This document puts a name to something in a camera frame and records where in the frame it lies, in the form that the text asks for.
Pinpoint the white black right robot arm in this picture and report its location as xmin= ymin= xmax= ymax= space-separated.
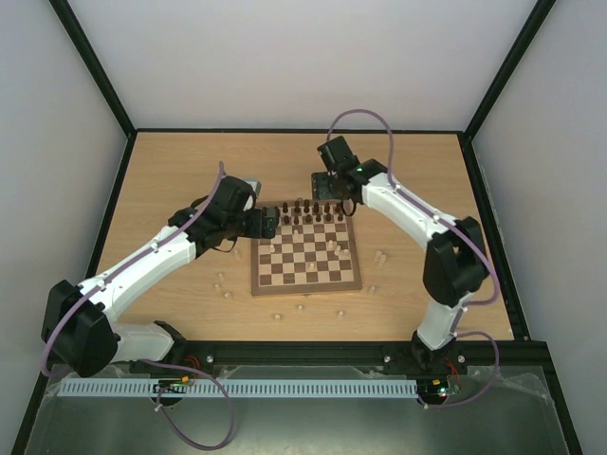
xmin=322 ymin=156 xmax=488 ymax=372

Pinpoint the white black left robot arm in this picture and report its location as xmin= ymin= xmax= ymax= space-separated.
xmin=41 ymin=174 xmax=279 ymax=377

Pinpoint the wooden chess board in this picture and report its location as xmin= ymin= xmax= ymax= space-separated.
xmin=250 ymin=199 xmax=362 ymax=297

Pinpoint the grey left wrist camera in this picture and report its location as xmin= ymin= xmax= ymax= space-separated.
xmin=245 ymin=178 xmax=262 ymax=196

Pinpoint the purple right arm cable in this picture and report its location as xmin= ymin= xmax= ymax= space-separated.
xmin=327 ymin=109 xmax=502 ymax=410

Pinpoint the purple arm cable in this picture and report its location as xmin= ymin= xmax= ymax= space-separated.
xmin=327 ymin=109 xmax=502 ymax=410
xmin=39 ymin=160 xmax=236 ymax=450

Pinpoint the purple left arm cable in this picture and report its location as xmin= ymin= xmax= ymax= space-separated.
xmin=39 ymin=160 xmax=236 ymax=450

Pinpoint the light blue slotted cable duct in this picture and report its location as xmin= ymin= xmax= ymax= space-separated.
xmin=57 ymin=378 xmax=418 ymax=399

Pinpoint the black front mounting rail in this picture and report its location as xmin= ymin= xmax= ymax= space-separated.
xmin=46 ymin=337 xmax=551 ymax=378

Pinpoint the black right frame post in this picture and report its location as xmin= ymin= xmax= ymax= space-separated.
xmin=465 ymin=0 xmax=557 ymax=138

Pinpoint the black frame post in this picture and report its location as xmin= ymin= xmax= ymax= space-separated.
xmin=465 ymin=0 xmax=557 ymax=138
xmin=49 ymin=0 xmax=137 ymax=138

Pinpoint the black left frame post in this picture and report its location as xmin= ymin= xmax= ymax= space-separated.
xmin=49 ymin=0 xmax=137 ymax=138

